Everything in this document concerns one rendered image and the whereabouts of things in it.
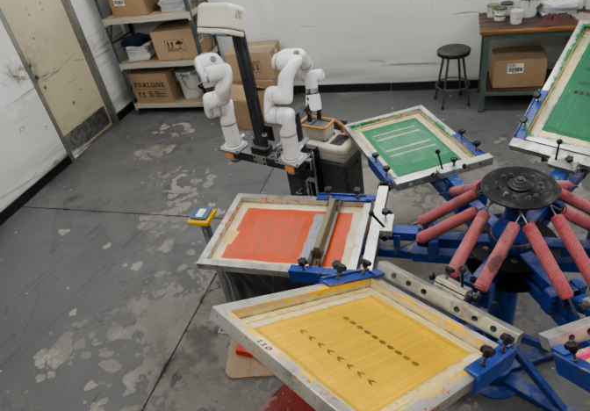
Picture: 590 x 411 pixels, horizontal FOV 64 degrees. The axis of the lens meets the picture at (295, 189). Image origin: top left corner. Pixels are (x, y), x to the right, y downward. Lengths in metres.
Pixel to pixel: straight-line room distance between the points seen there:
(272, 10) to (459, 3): 2.13
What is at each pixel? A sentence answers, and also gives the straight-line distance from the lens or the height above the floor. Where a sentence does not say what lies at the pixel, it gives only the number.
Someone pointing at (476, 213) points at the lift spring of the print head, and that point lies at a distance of 2.13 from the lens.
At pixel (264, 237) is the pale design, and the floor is 0.96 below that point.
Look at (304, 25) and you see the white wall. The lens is 6.03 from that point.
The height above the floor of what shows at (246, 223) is 0.96.
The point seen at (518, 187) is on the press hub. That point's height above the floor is 1.32.
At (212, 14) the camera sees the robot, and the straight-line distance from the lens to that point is 2.45.
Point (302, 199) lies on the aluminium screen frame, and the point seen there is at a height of 0.99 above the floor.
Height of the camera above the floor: 2.54
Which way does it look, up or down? 35 degrees down
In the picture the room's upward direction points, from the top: 11 degrees counter-clockwise
